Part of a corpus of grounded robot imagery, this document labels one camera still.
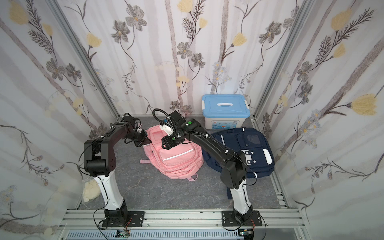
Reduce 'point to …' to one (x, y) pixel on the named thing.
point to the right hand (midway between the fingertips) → (169, 140)
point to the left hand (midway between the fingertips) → (154, 138)
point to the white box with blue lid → (225, 111)
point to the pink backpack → (181, 161)
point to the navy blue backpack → (252, 142)
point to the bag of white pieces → (90, 190)
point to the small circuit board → (121, 233)
